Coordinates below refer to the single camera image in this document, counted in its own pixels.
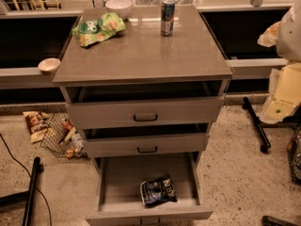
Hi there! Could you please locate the blue drink can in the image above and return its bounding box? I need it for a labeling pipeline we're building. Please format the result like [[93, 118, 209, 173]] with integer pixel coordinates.
[[161, 0, 175, 36]]

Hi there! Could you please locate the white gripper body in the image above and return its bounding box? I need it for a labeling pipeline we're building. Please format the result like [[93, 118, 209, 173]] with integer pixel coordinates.
[[259, 62, 301, 124]]

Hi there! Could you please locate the dark basket right edge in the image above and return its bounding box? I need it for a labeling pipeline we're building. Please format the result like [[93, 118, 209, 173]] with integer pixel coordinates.
[[287, 133, 301, 185]]

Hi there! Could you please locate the black stand leg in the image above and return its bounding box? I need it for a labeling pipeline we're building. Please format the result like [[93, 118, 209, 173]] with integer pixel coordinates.
[[242, 97, 271, 153], [0, 157, 41, 226]]

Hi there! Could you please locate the large white bowl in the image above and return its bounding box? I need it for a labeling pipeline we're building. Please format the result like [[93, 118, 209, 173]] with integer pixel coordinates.
[[105, 0, 133, 19]]

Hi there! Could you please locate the grey drawer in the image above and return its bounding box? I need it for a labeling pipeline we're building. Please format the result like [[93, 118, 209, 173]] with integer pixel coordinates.
[[66, 97, 224, 129], [87, 153, 213, 226], [84, 133, 209, 158]]

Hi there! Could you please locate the black stand leg right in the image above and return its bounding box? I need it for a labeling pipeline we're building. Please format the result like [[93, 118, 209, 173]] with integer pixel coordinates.
[[242, 97, 271, 153]]

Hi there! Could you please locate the green chip bag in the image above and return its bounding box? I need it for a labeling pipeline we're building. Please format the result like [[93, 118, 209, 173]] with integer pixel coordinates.
[[71, 13, 126, 47]]

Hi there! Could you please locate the bottom grey drawer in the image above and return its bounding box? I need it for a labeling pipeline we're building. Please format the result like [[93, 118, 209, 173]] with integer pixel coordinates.
[[87, 153, 213, 226]]

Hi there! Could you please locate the middle grey drawer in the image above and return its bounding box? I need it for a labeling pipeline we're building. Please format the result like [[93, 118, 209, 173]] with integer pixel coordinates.
[[84, 133, 209, 158]]

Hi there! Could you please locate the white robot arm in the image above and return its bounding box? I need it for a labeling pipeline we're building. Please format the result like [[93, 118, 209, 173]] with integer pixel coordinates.
[[257, 0, 301, 124]]

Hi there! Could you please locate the black floor cable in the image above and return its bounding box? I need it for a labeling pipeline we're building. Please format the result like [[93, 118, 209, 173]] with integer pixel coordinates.
[[0, 133, 53, 226]]

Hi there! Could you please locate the black foot bottom right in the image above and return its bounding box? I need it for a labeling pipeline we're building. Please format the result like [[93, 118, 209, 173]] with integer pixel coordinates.
[[261, 216, 297, 226]]

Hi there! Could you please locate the black stand leg left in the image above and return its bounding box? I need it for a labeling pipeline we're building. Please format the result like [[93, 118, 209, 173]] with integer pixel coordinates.
[[0, 157, 41, 226]]

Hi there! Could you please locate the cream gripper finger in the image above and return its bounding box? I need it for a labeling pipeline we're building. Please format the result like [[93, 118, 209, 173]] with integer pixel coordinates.
[[257, 22, 280, 47]]

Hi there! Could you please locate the top grey drawer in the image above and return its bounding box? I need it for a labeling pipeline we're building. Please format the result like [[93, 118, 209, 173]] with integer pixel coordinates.
[[66, 97, 224, 129]]

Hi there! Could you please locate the grey drawer cabinet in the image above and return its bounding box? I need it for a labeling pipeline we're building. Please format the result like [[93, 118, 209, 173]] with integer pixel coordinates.
[[52, 5, 234, 226]]

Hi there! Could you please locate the black wire basket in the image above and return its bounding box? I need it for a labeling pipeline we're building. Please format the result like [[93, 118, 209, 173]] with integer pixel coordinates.
[[40, 113, 87, 159]]

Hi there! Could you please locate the blue chip bag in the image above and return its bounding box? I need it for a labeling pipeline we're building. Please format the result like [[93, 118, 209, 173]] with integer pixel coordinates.
[[140, 174, 178, 207]]

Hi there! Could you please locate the brown snack bag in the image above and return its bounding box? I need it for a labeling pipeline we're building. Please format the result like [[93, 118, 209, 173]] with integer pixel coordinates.
[[23, 111, 50, 143]]

